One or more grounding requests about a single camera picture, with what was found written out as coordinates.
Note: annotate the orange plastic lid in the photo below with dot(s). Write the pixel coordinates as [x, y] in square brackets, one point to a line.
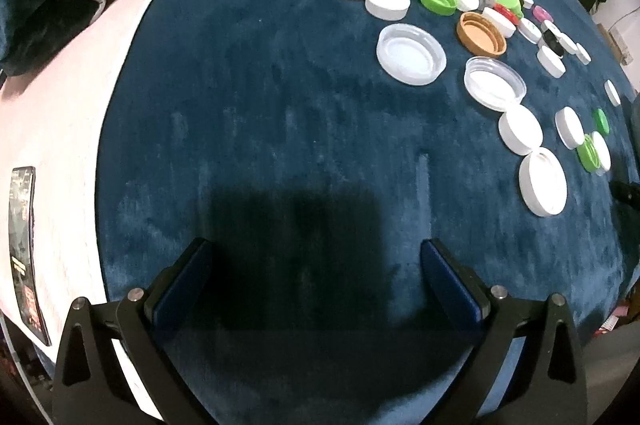
[480, 34]

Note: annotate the pink bed sheet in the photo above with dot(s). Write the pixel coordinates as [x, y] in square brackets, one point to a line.
[65, 115]

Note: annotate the green bottle cap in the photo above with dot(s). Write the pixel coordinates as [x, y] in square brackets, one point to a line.
[437, 0]
[507, 0]
[586, 153]
[601, 121]

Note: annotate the blue velvet blanket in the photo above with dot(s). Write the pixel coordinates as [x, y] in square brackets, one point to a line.
[280, 115]

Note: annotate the clear plastic lid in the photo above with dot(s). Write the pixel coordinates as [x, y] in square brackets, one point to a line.
[410, 55]
[492, 82]

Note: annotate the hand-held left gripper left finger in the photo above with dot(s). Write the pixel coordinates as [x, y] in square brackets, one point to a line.
[185, 287]

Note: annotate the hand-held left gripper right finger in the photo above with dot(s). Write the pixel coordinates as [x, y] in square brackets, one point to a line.
[450, 287]

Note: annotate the large white lid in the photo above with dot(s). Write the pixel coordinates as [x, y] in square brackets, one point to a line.
[542, 182]
[520, 129]
[387, 1]

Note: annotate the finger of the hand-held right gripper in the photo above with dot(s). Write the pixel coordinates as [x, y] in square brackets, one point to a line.
[627, 192]

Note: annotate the black smartphone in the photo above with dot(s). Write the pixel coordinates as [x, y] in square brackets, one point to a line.
[27, 255]

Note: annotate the red bottle cap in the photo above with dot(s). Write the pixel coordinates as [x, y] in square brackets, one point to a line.
[504, 12]

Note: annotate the dark brown bottle cap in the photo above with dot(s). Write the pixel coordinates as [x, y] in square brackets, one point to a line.
[550, 40]

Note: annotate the group of small white caps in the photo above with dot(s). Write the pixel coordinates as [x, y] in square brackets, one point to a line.
[550, 62]

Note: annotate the pink bottle cap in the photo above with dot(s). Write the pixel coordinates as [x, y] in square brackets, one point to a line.
[541, 13]

